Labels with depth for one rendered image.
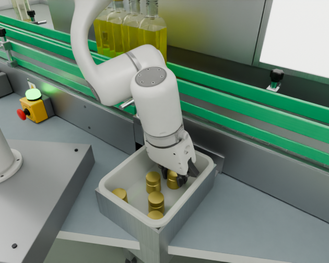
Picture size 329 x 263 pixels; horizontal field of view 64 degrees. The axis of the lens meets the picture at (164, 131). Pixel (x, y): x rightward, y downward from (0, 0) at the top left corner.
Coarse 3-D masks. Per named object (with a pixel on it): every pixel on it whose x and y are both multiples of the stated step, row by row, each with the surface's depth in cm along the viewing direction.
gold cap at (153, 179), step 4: (152, 172) 61; (156, 172) 61; (148, 176) 60; (152, 176) 60; (156, 176) 60; (160, 176) 60; (148, 180) 59; (152, 180) 59; (156, 180) 59; (160, 180) 60; (148, 184) 59; (152, 184) 59; (156, 184) 59; (160, 184) 61; (148, 188) 60; (152, 188) 60; (156, 188) 60; (160, 188) 62; (148, 192) 61
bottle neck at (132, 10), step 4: (128, 0) 66; (132, 0) 65; (136, 0) 65; (132, 4) 66; (136, 4) 66; (132, 8) 66; (136, 8) 66; (132, 12) 67; (136, 12) 67; (140, 12) 68
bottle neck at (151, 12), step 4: (148, 0) 62; (152, 0) 62; (156, 0) 62; (148, 4) 63; (152, 4) 62; (156, 4) 63; (148, 8) 63; (152, 8) 63; (156, 8) 63; (148, 12) 64; (152, 12) 64; (156, 12) 64; (148, 16) 64; (152, 16) 64; (156, 16) 64
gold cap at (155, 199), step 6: (156, 192) 56; (150, 198) 55; (156, 198) 55; (162, 198) 55; (150, 204) 54; (156, 204) 54; (162, 204) 55; (150, 210) 56; (156, 210) 55; (162, 210) 56
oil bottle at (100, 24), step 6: (102, 12) 72; (108, 12) 72; (96, 18) 74; (102, 18) 72; (96, 24) 75; (102, 24) 73; (96, 30) 76; (102, 30) 75; (96, 36) 77; (102, 36) 76; (96, 42) 79; (102, 42) 77; (108, 42) 76; (102, 48) 78; (108, 48) 77; (102, 54) 80; (108, 54) 78
